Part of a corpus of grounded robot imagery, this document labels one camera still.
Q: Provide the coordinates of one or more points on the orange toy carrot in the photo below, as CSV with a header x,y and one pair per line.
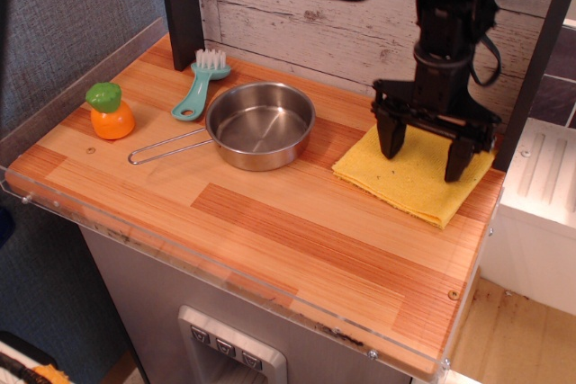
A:
x,y
111,117

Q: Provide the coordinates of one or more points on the stainless steel saucepan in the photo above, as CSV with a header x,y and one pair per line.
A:
x,y
256,127

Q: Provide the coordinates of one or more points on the white toy sink unit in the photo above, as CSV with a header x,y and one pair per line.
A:
x,y
530,248

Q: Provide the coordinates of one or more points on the dark right vertical post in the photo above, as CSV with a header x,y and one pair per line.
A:
x,y
544,47

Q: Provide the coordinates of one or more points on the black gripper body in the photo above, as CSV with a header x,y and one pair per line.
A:
x,y
438,100

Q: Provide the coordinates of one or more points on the dark vertical post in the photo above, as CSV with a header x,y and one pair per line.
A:
x,y
185,25
544,47

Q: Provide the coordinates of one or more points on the teal dish brush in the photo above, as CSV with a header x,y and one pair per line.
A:
x,y
209,65

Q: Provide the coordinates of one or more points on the silver toy fridge cabinet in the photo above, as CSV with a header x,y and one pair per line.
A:
x,y
187,329

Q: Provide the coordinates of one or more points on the orange object bottom left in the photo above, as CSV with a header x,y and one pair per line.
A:
x,y
14,371

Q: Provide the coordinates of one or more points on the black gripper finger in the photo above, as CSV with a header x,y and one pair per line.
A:
x,y
391,133
460,154

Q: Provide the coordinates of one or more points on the dark left vertical post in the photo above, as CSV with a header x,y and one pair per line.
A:
x,y
185,25

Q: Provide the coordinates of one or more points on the yellow rag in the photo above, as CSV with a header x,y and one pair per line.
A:
x,y
414,180

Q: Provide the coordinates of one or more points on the clear acrylic front guard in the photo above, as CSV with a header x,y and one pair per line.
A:
x,y
298,241

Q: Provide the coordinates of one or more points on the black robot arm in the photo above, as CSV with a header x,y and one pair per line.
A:
x,y
453,49

